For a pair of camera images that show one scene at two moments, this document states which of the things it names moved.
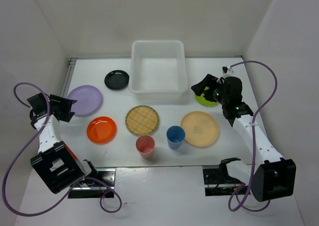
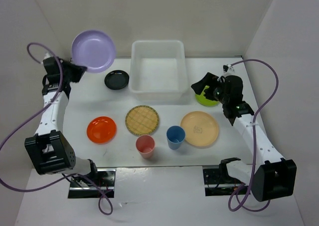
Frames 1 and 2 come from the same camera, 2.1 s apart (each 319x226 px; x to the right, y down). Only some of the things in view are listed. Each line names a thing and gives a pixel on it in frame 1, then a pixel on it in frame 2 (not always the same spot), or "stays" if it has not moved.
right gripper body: [219, 95] stays
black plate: [116, 80] stays
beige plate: [201, 128] stays
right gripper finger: [199, 88] stays
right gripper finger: [209, 95] stays
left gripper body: [49, 103] → [63, 75]
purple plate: [88, 99] → [94, 49]
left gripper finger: [61, 107] → [73, 73]
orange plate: [101, 129] stays
